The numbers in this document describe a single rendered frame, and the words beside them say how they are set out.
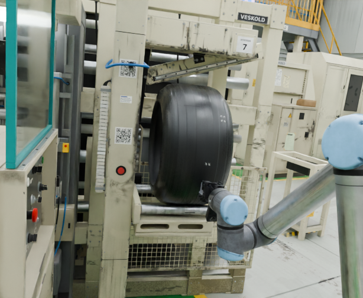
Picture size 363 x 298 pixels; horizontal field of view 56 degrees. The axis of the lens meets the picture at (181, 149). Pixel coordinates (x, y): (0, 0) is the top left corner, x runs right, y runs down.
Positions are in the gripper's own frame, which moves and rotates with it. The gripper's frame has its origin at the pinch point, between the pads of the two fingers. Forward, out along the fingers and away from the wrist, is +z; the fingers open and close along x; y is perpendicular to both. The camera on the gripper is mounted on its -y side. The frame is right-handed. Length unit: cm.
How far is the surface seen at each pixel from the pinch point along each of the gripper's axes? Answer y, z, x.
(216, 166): 12.3, -4.2, -3.4
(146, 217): -14.5, 12.6, 21.7
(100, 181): 0.3, 18.8, 42.8
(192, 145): 20.4, -4.9, 7.6
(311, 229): -71, 169, -175
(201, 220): -14.8, 10.5, -3.5
